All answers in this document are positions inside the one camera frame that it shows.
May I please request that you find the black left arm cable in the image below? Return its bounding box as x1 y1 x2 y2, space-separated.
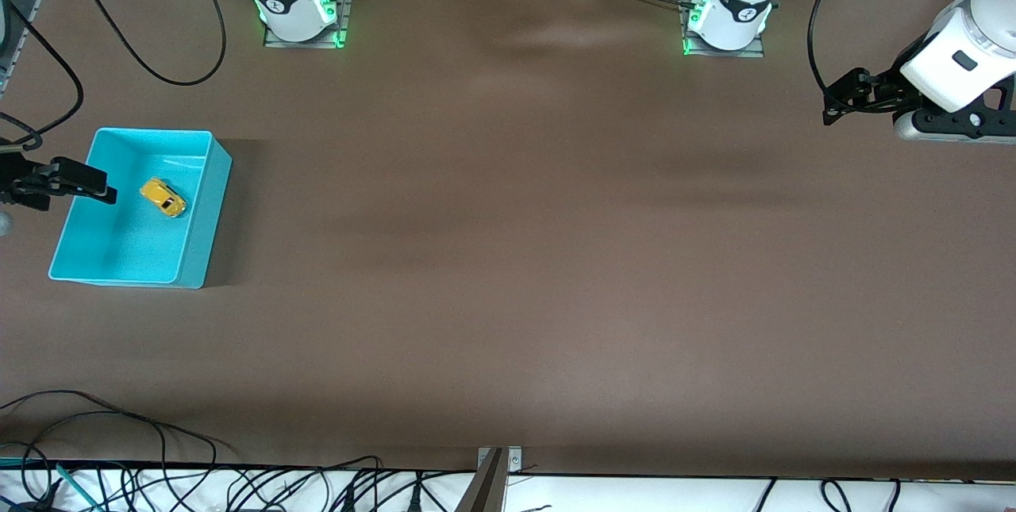
807 0 864 97

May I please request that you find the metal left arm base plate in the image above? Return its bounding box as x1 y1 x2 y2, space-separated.
679 0 768 59

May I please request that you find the thin black table cable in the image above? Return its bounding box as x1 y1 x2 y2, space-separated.
0 390 239 467

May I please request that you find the black looping arm cable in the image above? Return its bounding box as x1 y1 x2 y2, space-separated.
62 0 228 87

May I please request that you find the black curved cable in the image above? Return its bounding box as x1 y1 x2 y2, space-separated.
0 0 85 151

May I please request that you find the teal plastic bin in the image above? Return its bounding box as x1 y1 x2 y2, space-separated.
48 128 233 289

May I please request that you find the grey aluminium bar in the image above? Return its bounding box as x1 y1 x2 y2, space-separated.
454 448 506 512

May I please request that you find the black tangled floor cable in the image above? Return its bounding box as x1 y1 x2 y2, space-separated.
226 455 383 512

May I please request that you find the teal thin tool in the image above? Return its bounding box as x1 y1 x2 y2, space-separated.
54 463 102 512

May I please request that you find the yellow toy beetle car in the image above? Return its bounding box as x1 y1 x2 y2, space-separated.
140 177 187 218

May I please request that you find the black looped floor cable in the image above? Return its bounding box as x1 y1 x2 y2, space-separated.
820 479 855 512

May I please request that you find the small metal bracket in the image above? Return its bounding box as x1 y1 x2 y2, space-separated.
476 446 524 475

